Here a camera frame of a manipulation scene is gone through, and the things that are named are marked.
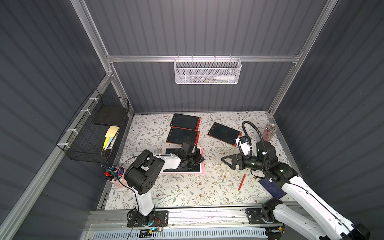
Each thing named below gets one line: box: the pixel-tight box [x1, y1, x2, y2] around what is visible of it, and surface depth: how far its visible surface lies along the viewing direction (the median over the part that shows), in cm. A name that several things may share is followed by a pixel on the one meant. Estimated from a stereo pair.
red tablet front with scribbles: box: [166, 127, 200, 146], surface depth 108 cm
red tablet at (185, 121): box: [169, 113, 201, 131], surface depth 118 cm
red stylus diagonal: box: [238, 173, 246, 191], surface depth 88 cm
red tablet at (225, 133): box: [207, 122, 242, 147], surface depth 111 cm
